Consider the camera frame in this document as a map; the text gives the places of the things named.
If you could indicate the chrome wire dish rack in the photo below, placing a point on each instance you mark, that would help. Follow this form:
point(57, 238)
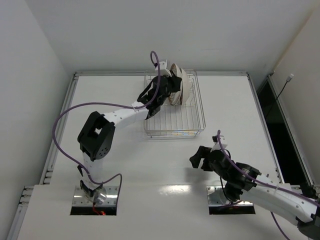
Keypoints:
point(179, 121)

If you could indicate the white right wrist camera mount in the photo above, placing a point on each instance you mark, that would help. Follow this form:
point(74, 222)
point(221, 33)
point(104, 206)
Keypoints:
point(219, 143)

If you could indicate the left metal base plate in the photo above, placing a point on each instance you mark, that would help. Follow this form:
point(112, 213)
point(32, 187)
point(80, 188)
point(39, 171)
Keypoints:
point(105, 197)

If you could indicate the black wall cable white plug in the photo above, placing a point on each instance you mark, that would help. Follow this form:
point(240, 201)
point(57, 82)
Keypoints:
point(288, 79)

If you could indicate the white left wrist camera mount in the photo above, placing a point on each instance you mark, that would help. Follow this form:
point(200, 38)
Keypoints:
point(162, 68)

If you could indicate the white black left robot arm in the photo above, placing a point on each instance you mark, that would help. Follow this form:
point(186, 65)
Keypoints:
point(96, 137)

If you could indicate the sunburst plate dark rim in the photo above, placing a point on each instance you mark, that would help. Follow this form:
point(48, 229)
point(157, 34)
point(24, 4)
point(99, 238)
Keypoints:
point(174, 98)

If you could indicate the metal base plate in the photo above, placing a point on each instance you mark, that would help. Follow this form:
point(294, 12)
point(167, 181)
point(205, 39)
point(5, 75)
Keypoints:
point(216, 198)
point(105, 197)

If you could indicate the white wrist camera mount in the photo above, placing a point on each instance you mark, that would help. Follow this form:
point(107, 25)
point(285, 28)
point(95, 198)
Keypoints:
point(162, 68)
point(219, 143)

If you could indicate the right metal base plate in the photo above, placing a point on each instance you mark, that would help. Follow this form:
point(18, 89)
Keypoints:
point(216, 198)

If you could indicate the floral plate orange rim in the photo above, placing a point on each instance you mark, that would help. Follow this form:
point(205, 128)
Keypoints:
point(176, 72)
point(186, 87)

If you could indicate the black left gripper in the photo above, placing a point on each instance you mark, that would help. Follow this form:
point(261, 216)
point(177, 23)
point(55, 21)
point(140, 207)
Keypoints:
point(171, 83)

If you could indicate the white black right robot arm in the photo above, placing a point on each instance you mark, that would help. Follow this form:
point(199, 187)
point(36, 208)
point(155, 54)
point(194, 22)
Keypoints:
point(246, 183)

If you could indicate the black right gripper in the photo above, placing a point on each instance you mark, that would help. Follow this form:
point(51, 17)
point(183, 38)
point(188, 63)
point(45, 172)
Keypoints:
point(206, 158)

